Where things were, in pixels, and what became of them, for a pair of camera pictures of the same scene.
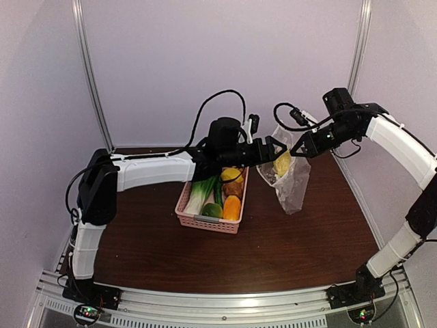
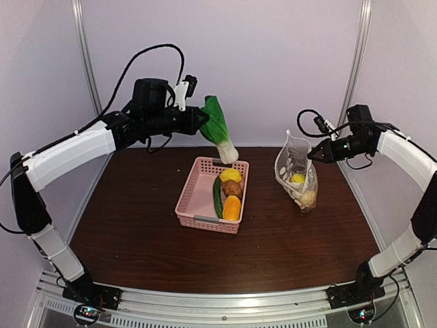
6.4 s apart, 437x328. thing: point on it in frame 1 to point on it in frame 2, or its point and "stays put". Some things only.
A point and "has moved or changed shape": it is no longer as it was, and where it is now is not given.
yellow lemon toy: [231, 173] stays put
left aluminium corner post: [79, 26] stays put
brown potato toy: [233, 188] stays put
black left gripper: [270, 156] to [192, 125]
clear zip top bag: [291, 186] has moved or changed shape
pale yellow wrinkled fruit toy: [281, 164] to [308, 198]
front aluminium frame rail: [396, 306] stays put
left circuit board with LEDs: [87, 313] stays put
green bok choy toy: [199, 191] has moved or changed shape
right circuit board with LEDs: [362, 316] stays put
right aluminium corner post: [362, 37] stays put
